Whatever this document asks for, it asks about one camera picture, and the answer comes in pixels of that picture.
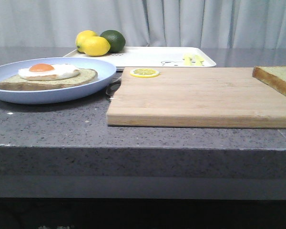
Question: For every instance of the grey curtain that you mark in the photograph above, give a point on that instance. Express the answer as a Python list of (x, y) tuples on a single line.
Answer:
[(194, 23)]

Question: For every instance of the back yellow lemon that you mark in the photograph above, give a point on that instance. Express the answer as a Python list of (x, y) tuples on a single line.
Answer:
[(81, 37)]

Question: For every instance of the light blue round plate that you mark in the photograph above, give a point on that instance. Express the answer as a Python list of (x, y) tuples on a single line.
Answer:
[(105, 70)]

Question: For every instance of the yellow lemon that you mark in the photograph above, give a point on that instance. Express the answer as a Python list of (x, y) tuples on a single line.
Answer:
[(96, 46), (81, 37)]

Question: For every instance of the yellow plastic knife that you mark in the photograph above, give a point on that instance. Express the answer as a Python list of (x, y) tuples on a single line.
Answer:
[(198, 60)]

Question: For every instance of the front yellow lemon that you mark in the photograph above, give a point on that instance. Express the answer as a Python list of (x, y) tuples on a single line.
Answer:
[(96, 46)]

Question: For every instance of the fried egg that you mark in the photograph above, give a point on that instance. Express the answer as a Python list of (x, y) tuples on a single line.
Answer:
[(48, 72)]

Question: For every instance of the bread slice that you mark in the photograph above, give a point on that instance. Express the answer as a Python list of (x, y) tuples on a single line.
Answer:
[(16, 83), (274, 76)]

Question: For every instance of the lemon slice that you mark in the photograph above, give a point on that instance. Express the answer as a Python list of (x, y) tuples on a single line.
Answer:
[(144, 73)]

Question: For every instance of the metal cutting board handle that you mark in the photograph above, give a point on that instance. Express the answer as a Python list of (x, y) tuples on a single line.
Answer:
[(113, 87)]

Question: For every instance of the green lime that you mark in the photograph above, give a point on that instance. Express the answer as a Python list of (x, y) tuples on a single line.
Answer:
[(115, 39)]

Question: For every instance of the white rectangular tray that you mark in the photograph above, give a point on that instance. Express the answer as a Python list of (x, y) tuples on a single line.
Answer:
[(156, 57)]

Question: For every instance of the wooden cutting board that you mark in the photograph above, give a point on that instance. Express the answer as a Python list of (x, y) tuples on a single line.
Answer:
[(213, 97)]

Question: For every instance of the yellow plastic fork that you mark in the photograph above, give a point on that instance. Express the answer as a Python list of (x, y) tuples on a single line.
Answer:
[(187, 58)]

